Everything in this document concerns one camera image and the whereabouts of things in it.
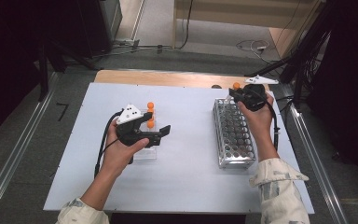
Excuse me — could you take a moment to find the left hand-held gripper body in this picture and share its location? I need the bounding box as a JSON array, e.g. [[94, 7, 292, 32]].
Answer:
[[115, 103, 163, 148]]

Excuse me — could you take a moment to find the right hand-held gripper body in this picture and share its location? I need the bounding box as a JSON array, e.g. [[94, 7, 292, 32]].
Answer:
[[238, 75, 280, 112]]

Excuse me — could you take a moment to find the clear acrylic tube rack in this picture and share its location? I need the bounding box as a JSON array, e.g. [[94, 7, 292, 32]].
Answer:
[[131, 107, 161, 161]]

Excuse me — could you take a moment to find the metal tube rack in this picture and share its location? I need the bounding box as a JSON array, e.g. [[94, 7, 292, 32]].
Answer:
[[212, 97, 257, 170]]

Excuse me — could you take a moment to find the person's left hand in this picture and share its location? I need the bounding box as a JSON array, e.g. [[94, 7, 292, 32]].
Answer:
[[101, 120, 150, 178]]

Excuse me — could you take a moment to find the person's right hand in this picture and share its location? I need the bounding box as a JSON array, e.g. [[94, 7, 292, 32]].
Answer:
[[238, 92, 280, 163]]

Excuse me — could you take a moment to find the wooden table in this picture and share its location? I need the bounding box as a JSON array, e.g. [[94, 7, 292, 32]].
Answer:
[[93, 69, 270, 91]]

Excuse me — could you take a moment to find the black tripod stand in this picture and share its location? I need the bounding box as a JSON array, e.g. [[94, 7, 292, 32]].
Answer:
[[245, 0, 337, 110]]

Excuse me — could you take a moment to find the light wooden cabinet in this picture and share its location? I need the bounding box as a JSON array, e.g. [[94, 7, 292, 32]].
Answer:
[[172, 0, 324, 60]]

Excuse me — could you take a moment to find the black metal stand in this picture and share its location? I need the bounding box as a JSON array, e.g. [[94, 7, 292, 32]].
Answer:
[[37, 43, 50, 102]]

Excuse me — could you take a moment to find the black curtain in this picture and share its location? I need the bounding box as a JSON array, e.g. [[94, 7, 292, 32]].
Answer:
[[0, 0, 78, 144], [307, 0, 358, 188]]

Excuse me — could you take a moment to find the dark cabinet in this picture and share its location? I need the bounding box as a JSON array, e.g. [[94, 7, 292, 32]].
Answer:
[[76, 0, 123, 59]]

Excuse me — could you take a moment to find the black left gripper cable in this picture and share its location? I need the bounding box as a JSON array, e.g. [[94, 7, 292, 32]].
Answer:
[[93, 110, 124, 178]]

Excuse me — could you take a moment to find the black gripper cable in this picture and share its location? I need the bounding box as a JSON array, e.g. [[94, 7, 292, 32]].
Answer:
[[93, 110, 124, 178], [262, 96, 282, 150]]

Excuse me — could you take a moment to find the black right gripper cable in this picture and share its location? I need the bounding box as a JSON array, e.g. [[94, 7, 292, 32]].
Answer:
[[262, 96, 282, 150]]

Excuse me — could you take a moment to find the white cable with plug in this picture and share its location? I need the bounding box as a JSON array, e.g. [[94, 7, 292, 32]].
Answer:
[[236, 39, 281, 63]]

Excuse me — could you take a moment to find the black floor cable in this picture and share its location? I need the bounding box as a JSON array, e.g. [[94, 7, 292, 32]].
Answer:
[[89, 0, 194, 60]]

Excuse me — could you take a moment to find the aluminium floor rail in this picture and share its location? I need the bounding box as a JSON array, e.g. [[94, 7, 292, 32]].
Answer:
[[0, 73, 60, 224], [130, 0, 147, 41], [287, 102, 351, 224]]

